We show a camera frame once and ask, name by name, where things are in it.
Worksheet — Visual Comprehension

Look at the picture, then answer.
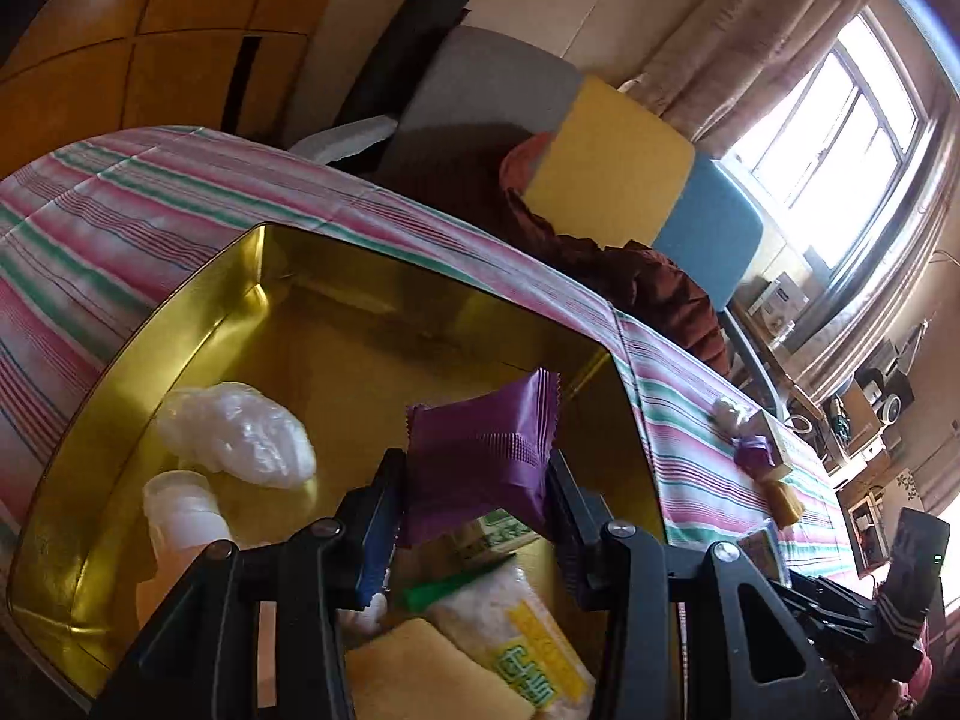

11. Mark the wooden side table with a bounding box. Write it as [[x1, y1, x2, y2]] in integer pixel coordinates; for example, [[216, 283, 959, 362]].
[[731, 277, 826, 458]]

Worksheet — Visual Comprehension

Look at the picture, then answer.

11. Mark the beige patterned curtain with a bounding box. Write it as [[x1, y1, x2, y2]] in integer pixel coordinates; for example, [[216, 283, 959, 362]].
[[622, 0, 882, 158]]

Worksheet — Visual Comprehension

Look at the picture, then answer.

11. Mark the white printed carton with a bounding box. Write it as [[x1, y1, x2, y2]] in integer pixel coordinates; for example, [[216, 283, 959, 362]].
[[754, 275, 807, 331]]

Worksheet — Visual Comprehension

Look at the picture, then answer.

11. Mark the small white pink item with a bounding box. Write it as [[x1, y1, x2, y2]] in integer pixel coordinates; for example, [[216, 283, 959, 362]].
[[337, 592, 389, 638]]

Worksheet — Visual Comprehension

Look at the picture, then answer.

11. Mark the gold rectangular tin box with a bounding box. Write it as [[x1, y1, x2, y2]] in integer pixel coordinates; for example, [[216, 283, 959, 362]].
[[6, 221, 687, 720]]

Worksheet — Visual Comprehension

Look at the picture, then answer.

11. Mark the wooden wardrobe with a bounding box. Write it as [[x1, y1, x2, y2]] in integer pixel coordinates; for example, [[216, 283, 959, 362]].
[[0, 0, 353, 181]]

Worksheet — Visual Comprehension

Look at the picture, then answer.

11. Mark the pink green striped tablecloth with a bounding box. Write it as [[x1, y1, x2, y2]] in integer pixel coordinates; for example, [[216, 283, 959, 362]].
[[0, 126, 863, 593]]

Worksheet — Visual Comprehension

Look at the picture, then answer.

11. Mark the pale yellow sponge cake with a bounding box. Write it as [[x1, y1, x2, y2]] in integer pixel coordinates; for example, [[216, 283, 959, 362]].
[[343, 617, 537, 720]]

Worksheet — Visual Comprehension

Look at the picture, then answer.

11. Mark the rice cracker packet green top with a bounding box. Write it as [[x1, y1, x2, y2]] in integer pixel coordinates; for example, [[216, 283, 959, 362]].
[[397, 562, 597, 720]]

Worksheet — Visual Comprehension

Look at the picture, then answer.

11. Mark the small white plastic wad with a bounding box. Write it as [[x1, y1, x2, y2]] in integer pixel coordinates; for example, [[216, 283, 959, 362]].
[[709, 396, 755, 436]]

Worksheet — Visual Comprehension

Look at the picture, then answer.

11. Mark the white foam armrest padding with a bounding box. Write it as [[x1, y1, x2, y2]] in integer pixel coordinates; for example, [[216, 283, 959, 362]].
[[289, 116, 398, 166]]

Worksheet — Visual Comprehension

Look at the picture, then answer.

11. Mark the black rolled mat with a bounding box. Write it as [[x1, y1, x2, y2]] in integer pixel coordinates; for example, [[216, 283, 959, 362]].
[[341, 0, 472, 121]]

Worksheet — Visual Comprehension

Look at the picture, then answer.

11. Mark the bright window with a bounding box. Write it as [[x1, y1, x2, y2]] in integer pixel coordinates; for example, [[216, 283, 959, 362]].
[[720, 7, 927, 271]]

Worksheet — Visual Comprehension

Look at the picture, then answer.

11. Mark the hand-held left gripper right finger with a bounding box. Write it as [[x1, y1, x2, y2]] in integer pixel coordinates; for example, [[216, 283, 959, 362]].
[[546, 448, 863, 720]]

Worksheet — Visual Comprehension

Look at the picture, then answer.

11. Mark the tan cardboard box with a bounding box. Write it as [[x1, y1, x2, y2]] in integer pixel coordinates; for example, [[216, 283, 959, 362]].
[[750, 411, 796, 481]]

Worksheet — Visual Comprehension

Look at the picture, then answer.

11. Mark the rust brown puffer jacket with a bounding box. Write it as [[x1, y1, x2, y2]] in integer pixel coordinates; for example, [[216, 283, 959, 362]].
[[499, 133, 732, 380]]

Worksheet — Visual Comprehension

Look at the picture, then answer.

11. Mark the small green label box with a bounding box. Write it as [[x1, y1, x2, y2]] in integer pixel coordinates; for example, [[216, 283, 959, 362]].
[[450, 508, 541, 571]]

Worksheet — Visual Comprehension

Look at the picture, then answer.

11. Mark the purple foil snack packet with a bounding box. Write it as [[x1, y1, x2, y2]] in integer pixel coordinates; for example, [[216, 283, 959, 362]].
[[396, 369, 562, 548]]

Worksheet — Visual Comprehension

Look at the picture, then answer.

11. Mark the small purple snack packet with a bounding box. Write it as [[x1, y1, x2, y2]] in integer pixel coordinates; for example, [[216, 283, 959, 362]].
[[733, 435, 777, 475]]

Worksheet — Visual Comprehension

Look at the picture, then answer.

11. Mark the grey yellow blue chair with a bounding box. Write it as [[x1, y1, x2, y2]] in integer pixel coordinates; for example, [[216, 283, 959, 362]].
[[289, 25, 788, 421]]

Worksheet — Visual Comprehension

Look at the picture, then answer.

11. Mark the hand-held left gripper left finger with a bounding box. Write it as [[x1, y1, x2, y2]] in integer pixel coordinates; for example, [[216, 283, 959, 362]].
[[94, 448, 410, 720]]

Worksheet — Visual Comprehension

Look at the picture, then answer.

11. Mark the black audio appliance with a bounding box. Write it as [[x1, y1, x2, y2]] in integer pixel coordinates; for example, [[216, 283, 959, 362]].
[[855, 360, 916, 428]]

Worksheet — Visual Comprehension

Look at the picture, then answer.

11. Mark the orange yellow sponge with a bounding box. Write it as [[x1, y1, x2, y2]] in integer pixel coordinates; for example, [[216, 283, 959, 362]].
[[763, 480, 803, 530]]

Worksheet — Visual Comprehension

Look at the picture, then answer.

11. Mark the white plastic bag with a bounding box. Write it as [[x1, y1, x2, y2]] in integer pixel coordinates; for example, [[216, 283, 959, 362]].
[[156, 382, 317, 490]]

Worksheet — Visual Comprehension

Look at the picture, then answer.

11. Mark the beige side curtain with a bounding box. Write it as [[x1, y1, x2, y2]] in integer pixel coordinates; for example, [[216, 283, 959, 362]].
[[787, 75, 960, 398]]

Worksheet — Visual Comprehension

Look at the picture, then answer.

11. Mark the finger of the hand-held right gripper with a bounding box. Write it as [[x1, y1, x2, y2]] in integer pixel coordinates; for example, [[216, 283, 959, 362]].
[[787, 572, 877, 616], [787, 596, 880, 647]]

